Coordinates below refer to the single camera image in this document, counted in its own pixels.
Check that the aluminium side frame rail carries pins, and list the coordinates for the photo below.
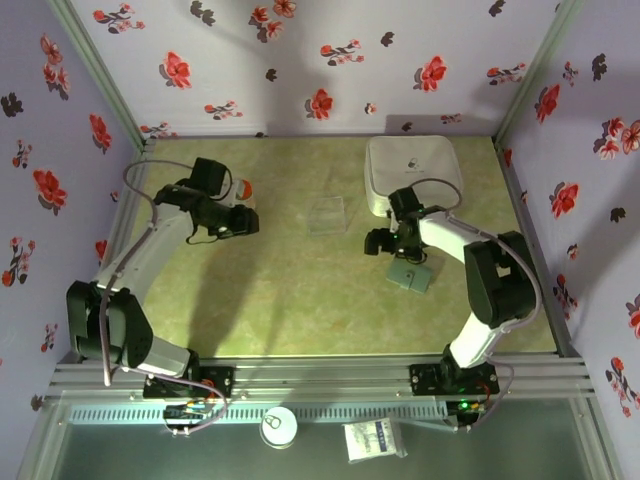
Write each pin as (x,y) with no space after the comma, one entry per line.
(516,180)
(120,232)

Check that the sage green card holder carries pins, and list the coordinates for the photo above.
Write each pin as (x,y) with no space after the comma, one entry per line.
(417,282)

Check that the aluminium front frame rail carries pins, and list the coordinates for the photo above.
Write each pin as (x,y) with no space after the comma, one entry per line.
(320,377)

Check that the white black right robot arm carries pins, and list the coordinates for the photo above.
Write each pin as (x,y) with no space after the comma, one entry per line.
(495,280)

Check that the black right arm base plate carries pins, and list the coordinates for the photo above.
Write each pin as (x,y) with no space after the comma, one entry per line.
(425,380)

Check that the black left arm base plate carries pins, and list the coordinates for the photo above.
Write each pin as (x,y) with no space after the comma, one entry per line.
(220,380)

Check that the white zip pouch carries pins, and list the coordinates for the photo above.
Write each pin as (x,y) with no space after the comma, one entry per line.
(415,160)

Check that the orange lid pill bottle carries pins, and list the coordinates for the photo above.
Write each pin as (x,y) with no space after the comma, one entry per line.
(246,190)

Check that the white round tin can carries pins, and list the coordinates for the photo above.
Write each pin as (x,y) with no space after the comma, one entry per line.
(279,427)

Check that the aluminium frame post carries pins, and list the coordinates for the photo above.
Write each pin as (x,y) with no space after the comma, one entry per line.
(537,70)
(101,70)

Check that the clear plastic tray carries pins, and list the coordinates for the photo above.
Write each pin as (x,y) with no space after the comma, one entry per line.
(327,217)

